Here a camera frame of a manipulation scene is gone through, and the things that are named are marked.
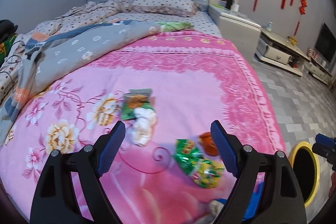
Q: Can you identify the green floral cloth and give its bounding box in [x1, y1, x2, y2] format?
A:
[159, 21, 195, 32]

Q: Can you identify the green leaf-print cushion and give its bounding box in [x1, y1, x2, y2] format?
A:
[0, 34, 19, 62]

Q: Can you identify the yellow round waste bin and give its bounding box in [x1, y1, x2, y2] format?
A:
[289, 141, 321, 209]

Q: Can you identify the black folded cloth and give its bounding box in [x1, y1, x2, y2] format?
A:
[0, 19, 18, 37]

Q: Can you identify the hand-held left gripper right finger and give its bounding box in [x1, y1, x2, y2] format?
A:
[210, 120, 307, 224]

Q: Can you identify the grey patterned quilt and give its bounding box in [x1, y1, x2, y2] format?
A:
[8, 20, 162, 119]

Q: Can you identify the flat screen television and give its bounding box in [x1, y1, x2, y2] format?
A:
[314, 22, 336, 65]

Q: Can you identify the beige dotted cloth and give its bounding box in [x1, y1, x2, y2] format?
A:
[0, 40, 32, 98]

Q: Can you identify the orange snack packet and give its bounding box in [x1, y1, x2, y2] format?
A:
[197, 132, 219, 156]

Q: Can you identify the green yellow wrapper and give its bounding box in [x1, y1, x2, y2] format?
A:
[175, 139, 226, 189]

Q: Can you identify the green snack packet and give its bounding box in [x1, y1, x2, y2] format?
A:
[120, 88, 153, 121]

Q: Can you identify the black cable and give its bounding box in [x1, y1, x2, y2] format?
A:
[4, 39, 34, 88]

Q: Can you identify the pink floral blanket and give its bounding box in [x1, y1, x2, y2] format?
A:
[0, 30, 286, 224]

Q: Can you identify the white tissue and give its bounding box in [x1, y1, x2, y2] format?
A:
[131, 107, 158, 147]

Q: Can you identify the cream low cabinet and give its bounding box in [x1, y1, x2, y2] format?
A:
[306, 56, 332, 85]

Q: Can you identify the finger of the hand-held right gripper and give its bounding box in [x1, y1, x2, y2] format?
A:
[312, 144, 336, 161]
[315, 133, 336, 148]

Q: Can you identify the dotted ruffled pillow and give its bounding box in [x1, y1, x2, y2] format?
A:
[129, 0, 199, 17]

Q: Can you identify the beige bedside cabinet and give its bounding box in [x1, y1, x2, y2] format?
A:
[209, 7, 262, 63]

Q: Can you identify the blue rubber glove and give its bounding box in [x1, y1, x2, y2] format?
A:
[215, 177, 260, 222]

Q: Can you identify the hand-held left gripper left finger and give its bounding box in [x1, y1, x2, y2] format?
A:
[30, 120, 126, 224]

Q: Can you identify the cream TV cabinet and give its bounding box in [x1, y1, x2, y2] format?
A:
[255, 28, 311, 77]

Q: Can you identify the white green paper packet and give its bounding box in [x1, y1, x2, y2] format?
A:
[207, 200, 226, 224]

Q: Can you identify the beige dotted duvet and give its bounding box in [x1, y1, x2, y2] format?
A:
[34, 0, 137, 35]

